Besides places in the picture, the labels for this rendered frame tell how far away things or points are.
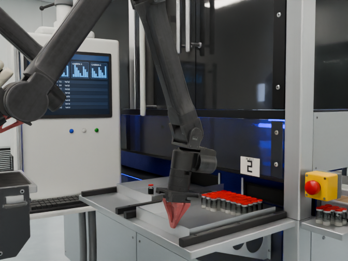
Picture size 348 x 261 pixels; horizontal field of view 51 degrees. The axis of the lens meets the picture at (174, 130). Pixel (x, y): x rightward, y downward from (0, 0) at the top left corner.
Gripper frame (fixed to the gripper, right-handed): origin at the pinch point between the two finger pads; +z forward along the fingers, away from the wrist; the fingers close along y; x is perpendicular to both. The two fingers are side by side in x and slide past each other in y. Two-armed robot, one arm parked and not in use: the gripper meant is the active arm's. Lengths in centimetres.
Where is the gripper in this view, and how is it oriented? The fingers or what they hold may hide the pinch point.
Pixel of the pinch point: (173, 225)
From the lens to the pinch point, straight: 99.8
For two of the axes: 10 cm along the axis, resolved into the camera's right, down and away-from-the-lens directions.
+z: -1.4, 9.9, -0.4
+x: -6.0, -0.5, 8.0
